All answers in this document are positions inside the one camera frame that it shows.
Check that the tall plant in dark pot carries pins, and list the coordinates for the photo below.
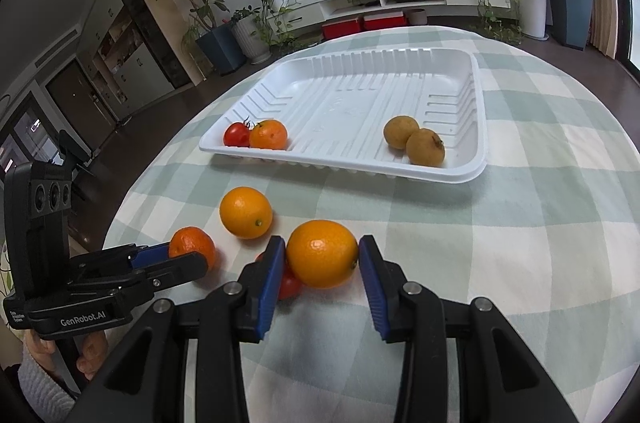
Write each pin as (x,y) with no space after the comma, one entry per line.
(220,50)

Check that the red storage box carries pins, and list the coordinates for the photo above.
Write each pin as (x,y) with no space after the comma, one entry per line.
(342,29)
(384,21)

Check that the red tomato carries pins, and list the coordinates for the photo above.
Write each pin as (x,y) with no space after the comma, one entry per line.
(237,134)
(290,287)

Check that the brown wooden door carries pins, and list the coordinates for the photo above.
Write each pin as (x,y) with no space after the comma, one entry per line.
(82,95)

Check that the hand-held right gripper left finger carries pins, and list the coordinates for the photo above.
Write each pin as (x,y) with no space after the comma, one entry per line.
(272,283)

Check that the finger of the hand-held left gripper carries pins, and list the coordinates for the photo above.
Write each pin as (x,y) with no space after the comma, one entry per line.
(150,255)
(170,270)

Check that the brown longan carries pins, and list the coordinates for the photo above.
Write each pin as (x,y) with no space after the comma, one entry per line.
(401,132)
(425,147)

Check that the deep orange mandarin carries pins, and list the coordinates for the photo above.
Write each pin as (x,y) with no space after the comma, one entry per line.
(192,245)

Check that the black sliding glass door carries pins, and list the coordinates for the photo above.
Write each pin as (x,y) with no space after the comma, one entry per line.
(632,28)

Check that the white plastic tray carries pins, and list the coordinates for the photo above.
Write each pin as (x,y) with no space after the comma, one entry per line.
(350,103)

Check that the dark display cabinet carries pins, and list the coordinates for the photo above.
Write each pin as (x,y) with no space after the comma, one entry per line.
(140,28)

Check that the person's left forearm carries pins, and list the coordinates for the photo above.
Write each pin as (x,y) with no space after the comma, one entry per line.
(45,388)

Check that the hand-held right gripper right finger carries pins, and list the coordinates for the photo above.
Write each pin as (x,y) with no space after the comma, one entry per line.
(372,283)

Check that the small plant in white pot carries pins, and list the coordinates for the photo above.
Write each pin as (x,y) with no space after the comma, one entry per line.
(248,38)

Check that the smooth orange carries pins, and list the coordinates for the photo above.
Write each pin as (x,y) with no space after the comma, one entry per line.
(322,260)
(246,213)
(268,134)

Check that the person's left hand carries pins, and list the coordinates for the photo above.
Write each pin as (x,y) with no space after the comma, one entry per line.
(92,353)

